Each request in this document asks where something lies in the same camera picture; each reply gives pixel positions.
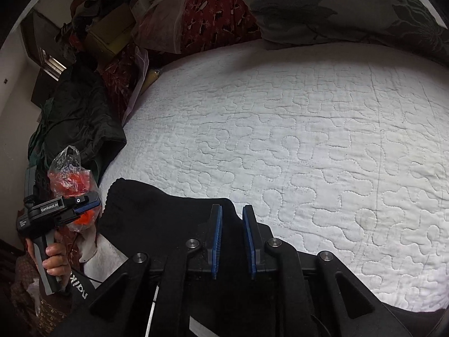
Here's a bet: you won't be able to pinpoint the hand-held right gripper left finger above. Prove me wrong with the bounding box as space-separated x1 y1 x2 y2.
88 204 224 337

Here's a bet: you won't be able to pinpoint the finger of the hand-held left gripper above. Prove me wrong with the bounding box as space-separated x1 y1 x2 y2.
63 191 102 216

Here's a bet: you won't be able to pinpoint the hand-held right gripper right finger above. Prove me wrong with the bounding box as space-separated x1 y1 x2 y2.
242 204 415 337

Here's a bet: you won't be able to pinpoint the black pants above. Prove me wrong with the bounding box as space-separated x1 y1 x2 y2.
45 178 448 337

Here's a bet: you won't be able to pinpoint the person's left hand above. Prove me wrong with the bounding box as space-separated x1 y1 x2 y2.
26 238 71 283

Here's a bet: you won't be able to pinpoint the clear bag with red contents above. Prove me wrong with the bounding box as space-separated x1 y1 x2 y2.
47 145 100 233

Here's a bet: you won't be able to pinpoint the white cloth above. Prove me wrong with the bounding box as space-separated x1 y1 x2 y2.
78 233 130 288

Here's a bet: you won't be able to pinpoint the brown patterned cloth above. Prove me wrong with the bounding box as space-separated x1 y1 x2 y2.
10 254 72 337

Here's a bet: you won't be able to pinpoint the dark green jacket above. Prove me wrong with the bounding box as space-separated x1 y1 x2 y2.
28 63 127 183

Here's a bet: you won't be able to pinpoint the white quilted bed cover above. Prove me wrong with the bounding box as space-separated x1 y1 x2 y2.
97 40 449 313

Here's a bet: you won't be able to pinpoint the yellow packet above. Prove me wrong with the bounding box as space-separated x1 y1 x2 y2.
142 68 162 94

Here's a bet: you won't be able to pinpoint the dark wooden cabinet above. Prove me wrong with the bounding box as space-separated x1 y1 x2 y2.
20 10 76 104

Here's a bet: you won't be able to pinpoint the yellow cardboard box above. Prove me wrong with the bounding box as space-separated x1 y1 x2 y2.
84 3 137 57

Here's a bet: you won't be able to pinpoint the translucent plastic bag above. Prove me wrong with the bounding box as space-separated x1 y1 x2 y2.
130 0 211 55

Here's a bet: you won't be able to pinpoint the grey floral pillow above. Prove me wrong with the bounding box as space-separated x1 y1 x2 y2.
217 0 449 64

